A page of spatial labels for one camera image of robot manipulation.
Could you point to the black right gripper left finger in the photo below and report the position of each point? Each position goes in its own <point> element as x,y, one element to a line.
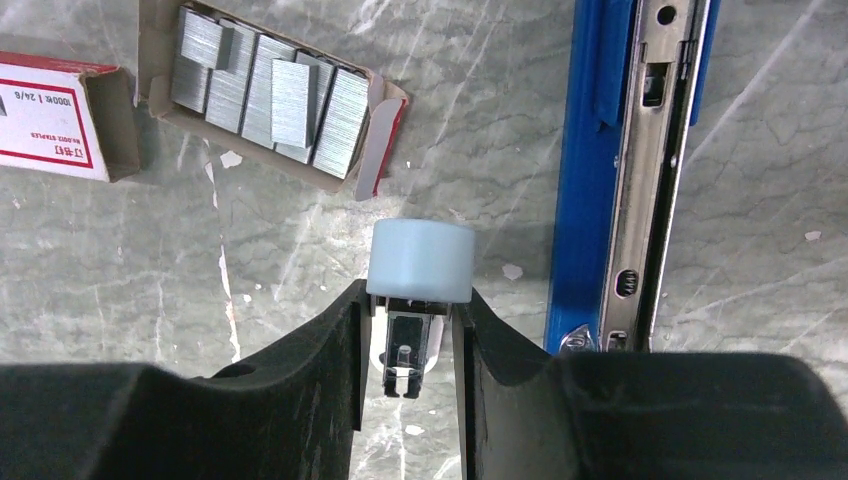
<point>288,411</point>

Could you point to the cardboard staple tray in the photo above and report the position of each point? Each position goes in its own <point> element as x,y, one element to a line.
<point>266,95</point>

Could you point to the red white staple box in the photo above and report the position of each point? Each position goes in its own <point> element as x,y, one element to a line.
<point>68,117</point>

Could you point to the small white light-blue stapler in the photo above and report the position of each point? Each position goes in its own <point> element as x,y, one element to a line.
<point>418,271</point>

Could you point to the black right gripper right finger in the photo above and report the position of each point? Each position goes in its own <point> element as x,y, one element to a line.
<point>527,414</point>

